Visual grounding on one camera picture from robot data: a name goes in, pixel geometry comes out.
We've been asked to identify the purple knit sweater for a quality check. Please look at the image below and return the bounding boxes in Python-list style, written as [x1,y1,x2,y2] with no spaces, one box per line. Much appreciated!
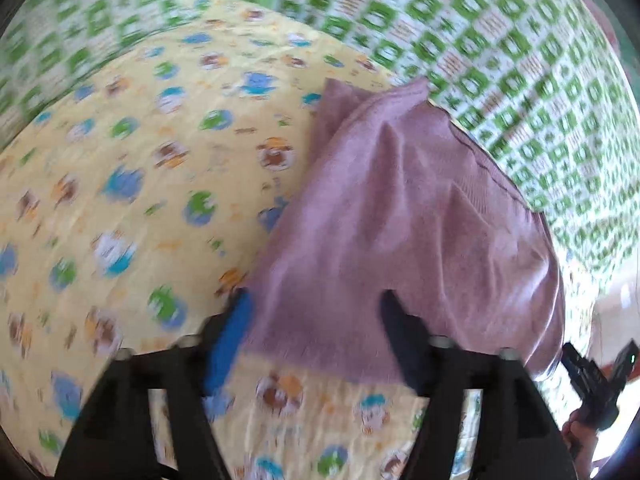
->
[244,79,565,382]

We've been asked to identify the person's right hand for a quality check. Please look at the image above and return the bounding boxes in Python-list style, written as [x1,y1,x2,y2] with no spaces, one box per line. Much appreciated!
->
[561,410,598,464]

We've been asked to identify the yellow cartoon bear bedsheet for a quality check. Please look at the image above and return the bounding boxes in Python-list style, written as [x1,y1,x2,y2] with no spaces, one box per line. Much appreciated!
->
[1,0,424,479]

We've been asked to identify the green checkered quilt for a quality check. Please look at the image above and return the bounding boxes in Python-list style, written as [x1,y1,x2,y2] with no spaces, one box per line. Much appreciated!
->
[154,0,640,271]

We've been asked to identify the green checkered pillow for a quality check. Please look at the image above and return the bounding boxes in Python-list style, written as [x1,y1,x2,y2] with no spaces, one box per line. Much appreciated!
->
[1,0,183,145]

